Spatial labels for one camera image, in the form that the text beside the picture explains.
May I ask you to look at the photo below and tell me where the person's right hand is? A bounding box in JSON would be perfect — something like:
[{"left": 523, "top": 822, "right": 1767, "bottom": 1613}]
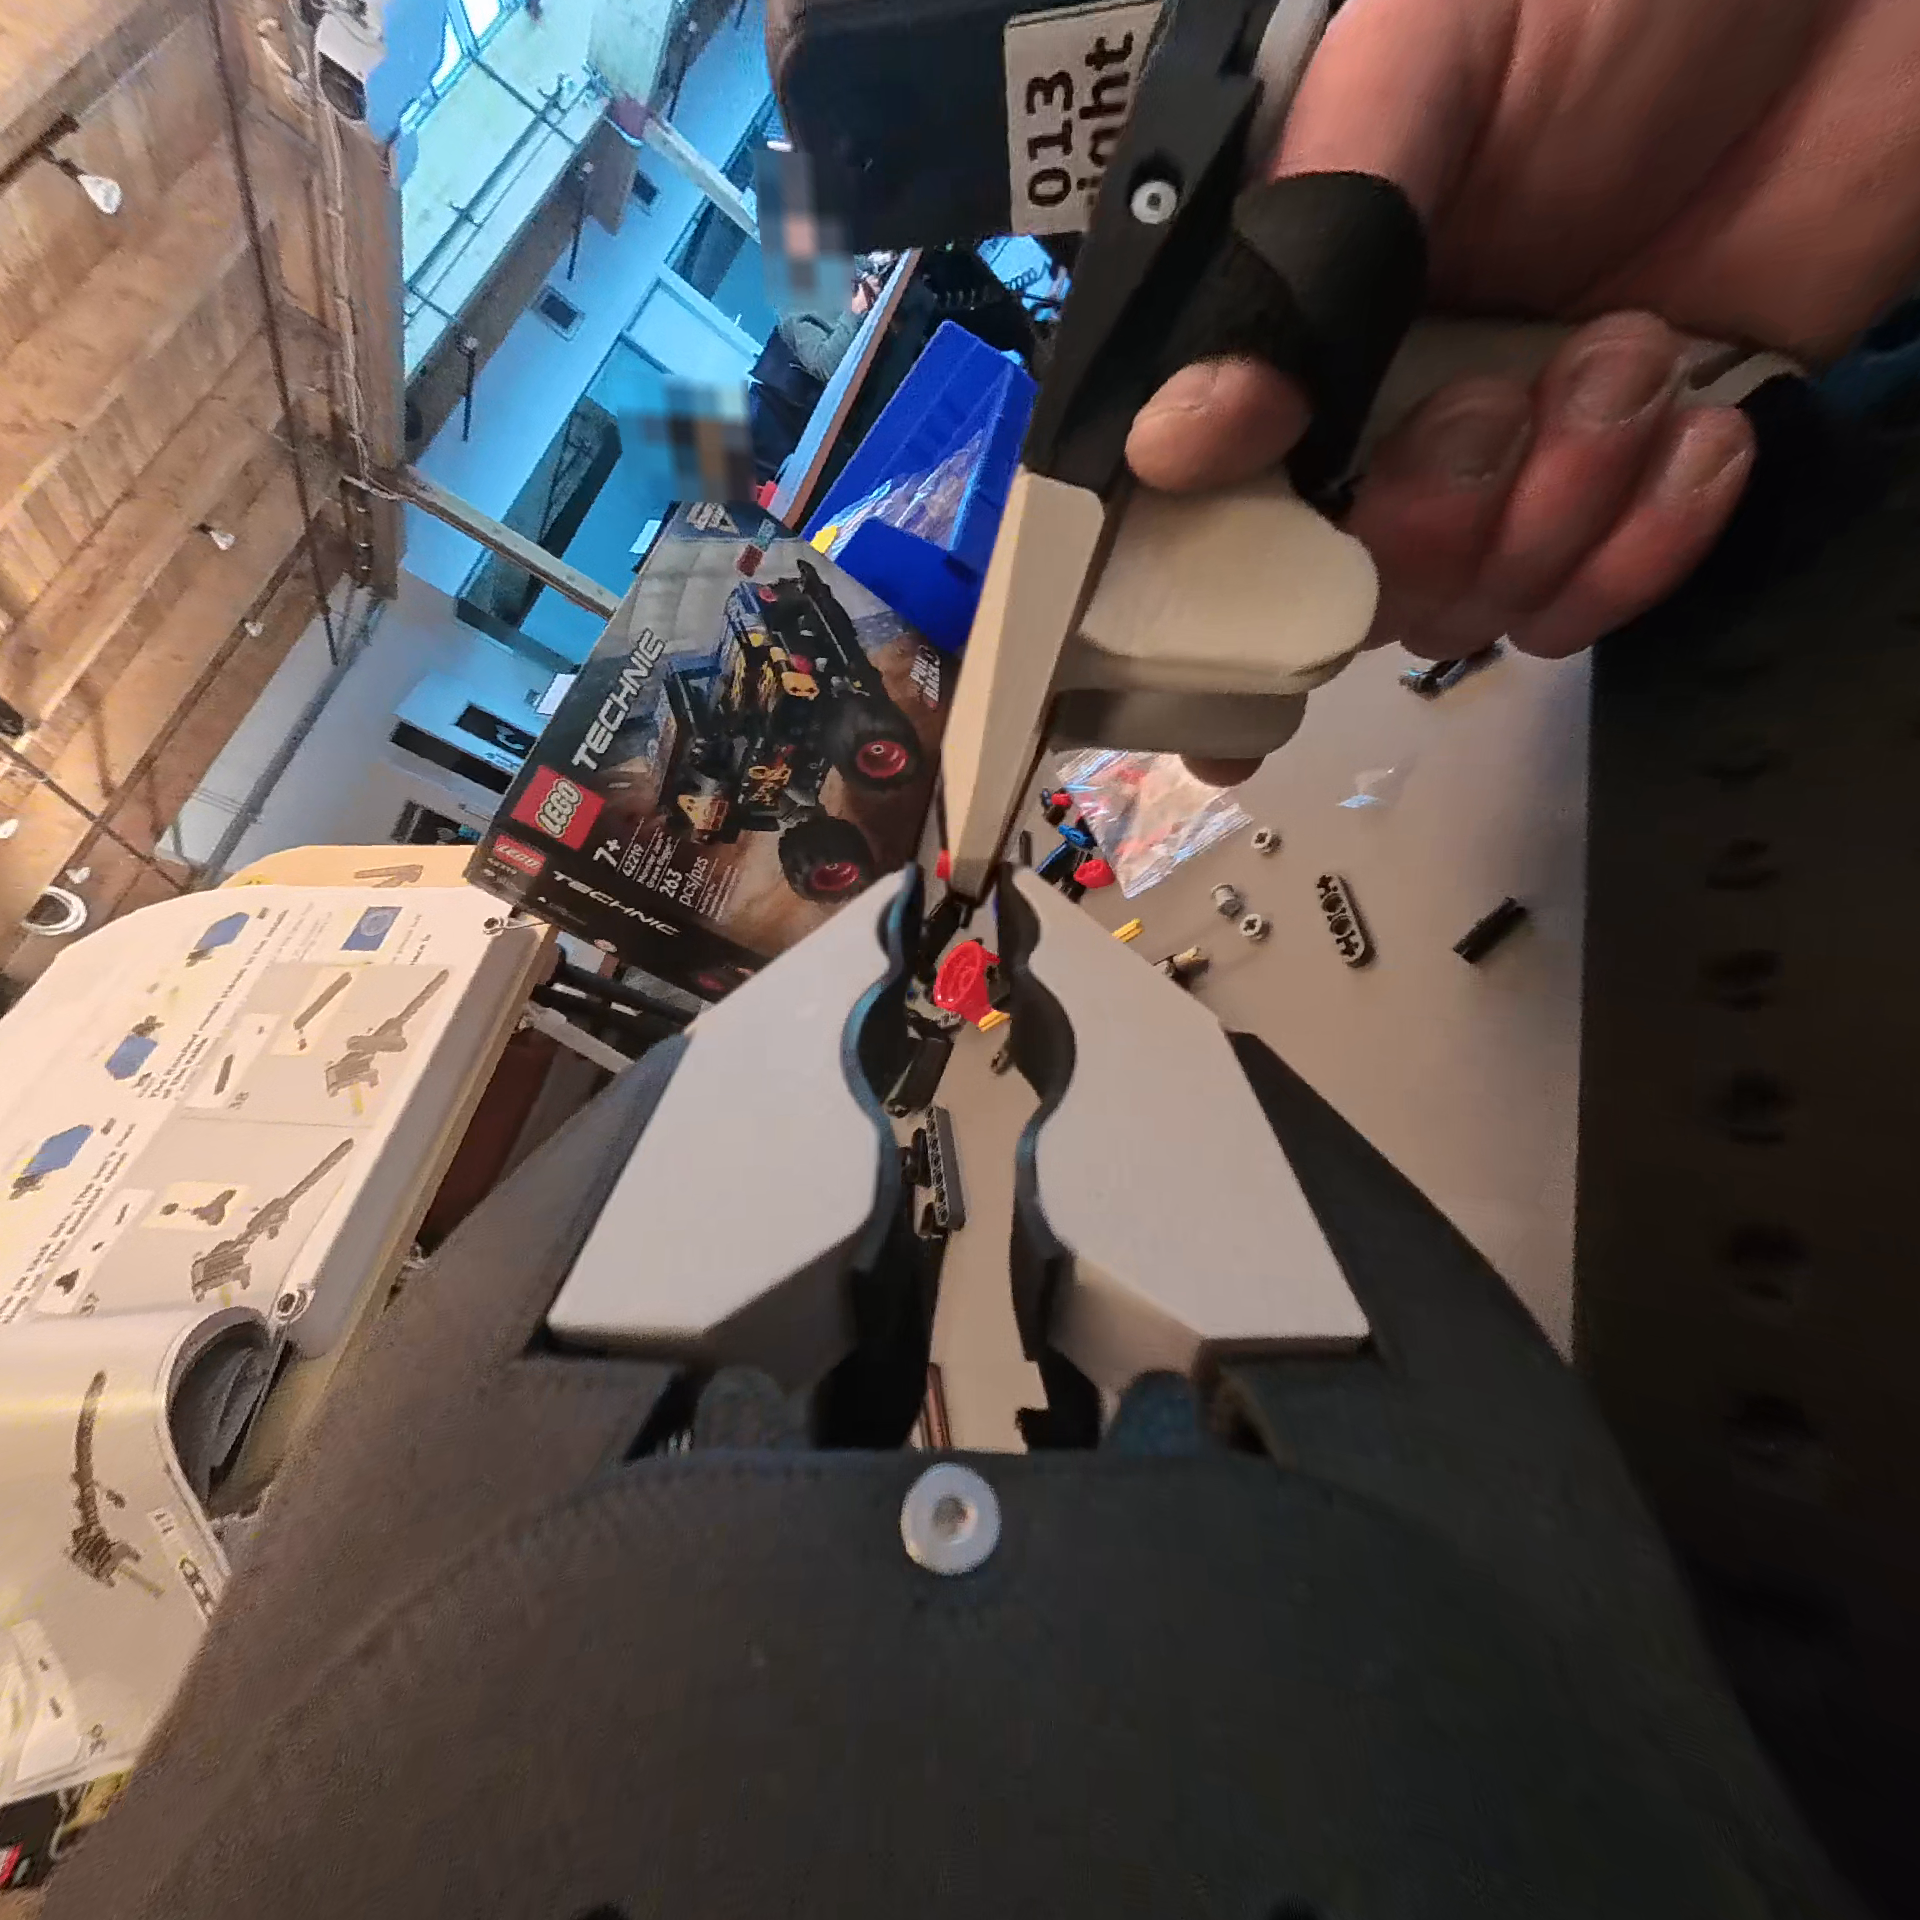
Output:
[{"left": 1124, "top": 0, "right": 1920, "bottom": 789}]

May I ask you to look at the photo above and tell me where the black perforated panel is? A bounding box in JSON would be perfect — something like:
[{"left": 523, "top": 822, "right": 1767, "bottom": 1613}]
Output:
[{"left": 1574, "top": 449, "right": 1920, "bottom": 1920}]

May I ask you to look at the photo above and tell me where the black beam assembly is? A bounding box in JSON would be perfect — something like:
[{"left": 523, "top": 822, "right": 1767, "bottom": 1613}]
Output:
[{"left": 883, "top": 885, "right": 972, "bottom": 1120}]

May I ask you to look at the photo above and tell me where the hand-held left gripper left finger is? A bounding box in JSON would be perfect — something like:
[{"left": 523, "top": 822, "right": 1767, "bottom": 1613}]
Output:
[{"left": 545, "top": 863, "right": 929, "bottom": 1400}]

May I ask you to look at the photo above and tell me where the blue plastic bin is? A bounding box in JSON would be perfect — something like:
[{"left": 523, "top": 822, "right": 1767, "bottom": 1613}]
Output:
[{"left": 806, "top": 317, "right": 1040, "bottom": 663}]

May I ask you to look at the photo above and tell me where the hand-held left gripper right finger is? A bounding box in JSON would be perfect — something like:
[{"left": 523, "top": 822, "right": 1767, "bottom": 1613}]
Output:
[{"left": 999, "top": 867, "right": 1375, "bottom": 1400}]

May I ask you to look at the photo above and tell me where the clear plastic bag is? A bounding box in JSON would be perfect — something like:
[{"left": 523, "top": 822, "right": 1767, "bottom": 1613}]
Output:
[{"left": 1047, "top": 747, "right": 1257, "bottom": 903}]

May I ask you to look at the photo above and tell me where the pile of small connector pins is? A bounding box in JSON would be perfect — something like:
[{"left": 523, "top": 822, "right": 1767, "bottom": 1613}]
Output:
[{"left": 1035, "top": 637, "right": 1505, "bottom": 991}]

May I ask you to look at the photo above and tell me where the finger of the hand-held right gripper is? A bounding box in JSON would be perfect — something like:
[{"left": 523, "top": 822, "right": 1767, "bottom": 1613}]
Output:
[{"left": 931, "top": 468, "right": 1106, "bottom": 903}]

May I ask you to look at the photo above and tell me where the building set box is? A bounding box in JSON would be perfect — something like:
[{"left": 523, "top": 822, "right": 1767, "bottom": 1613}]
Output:
[{"left": 465, "top": 501, "right": 963, "bottom": 1000}]

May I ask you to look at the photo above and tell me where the instruction booklet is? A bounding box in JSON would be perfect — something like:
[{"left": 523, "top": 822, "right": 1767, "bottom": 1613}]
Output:
[{"left": 0, "top": 881, "right": 502, "bottom": 1806}]

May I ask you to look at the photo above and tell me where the long grey beam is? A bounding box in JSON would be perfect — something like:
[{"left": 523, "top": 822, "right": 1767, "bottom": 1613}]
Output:
[{"left": 905, "top": 1107, "right": 972, "bottom": 1241}]

